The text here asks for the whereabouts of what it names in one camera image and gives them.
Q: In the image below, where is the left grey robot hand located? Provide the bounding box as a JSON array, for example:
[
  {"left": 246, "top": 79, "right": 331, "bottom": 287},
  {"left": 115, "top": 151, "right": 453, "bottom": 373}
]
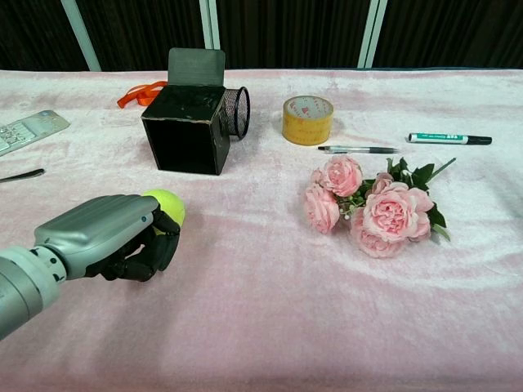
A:
[{"left": 34, "top": 194, "right": 181, "bottom": 283}]

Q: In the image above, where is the yellow tennis ball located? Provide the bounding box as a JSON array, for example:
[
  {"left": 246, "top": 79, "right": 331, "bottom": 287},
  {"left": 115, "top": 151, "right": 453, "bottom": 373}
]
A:
[{"left": 142, "top": 188, "right": 186, "bottom": 237}]

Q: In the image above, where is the black cardboard box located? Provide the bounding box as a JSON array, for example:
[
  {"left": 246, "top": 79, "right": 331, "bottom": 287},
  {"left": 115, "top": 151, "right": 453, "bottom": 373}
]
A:
[{"left": 141, "top": 47, "right": 231, "bottom": 177}]

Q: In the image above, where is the clear plastic blister package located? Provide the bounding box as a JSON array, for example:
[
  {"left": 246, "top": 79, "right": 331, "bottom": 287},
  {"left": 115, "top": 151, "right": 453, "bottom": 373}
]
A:
[{"left": 0, "top": 109, "right": 71, "bottom": 158}]

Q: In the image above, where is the orange ribbon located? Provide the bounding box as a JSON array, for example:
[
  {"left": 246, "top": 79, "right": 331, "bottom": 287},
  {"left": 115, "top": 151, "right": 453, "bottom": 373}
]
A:
[{"left": 117, "top": 80, "right": 169, "bottom": 109}]

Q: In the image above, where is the black mesh pen cup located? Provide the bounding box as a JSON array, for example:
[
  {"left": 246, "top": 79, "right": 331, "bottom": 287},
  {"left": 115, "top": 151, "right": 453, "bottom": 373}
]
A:
[{"left": 219, "top": 86, "right": 251, "bottom": 140}]

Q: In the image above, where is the pink plush tablecloth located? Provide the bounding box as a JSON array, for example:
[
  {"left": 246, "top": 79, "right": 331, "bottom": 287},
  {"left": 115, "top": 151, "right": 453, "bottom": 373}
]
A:
[{"left": 0, "top": 68, "right": 523, "bottom": 392}]

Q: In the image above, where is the yellow packing tape roll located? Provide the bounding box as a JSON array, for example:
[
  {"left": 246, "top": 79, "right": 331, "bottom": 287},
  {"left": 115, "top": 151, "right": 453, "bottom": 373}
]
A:
[{"left": 282, "top": 95, "right": 334, "bottom": 147}]

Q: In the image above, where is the black ballpoint pen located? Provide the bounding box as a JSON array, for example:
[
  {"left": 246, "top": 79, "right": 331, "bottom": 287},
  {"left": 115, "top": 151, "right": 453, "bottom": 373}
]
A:
[{"left": 317, "top": 145, "right": 400, "bottom": 155}]

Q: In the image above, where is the pink artificial rose bouquet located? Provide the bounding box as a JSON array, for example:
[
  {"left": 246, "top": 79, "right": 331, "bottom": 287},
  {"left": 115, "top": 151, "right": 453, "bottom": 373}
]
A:
[{"left": 304, "top": 154, "right": 457, "bottom": 259}]

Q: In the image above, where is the green white marker pen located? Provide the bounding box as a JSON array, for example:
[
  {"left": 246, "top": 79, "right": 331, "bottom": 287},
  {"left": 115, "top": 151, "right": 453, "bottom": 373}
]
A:
[{"left": 407, "top": 132, "right": 493, "bottom": 146}]

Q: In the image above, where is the black slim handle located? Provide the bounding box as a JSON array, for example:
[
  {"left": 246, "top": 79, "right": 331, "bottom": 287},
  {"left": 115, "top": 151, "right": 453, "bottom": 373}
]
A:
[{"left": 0, "top": 167, "right": 46, "bottom": 183}]

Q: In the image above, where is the white metal frame post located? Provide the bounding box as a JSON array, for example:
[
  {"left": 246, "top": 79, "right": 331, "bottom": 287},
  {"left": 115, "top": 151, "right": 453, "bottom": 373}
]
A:
[
  {"left": 60, "top": 0, "right": 102, "bottom": 73},
  {"left": 357, "top": 0, "right": 388, "bottom": 69},
  {"left": 199, "top": 0, "right": 221, "bottom": 51}
]

